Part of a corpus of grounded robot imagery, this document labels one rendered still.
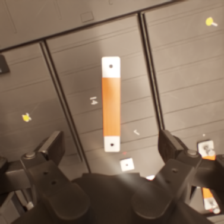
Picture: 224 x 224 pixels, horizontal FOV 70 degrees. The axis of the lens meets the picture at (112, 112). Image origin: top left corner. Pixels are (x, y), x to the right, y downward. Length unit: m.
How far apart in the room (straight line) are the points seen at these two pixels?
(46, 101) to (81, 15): 0.14
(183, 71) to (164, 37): 0.06
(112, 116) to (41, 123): 0.12
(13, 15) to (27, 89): 0.10
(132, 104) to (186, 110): 0.09
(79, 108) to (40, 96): 0.06
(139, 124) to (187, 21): 0.16
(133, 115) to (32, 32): 0.19
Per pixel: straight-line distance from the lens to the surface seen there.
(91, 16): 0.25
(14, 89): 0.29
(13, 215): 0.42
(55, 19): 0.26
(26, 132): 0.31
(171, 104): 0.27
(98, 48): 0.25
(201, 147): 0.33
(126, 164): 0.31
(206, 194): 0.39
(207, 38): 0.29
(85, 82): 0.25
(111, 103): 0.25
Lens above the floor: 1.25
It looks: 73 degrees down
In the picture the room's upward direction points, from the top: 180 degrees clockwise
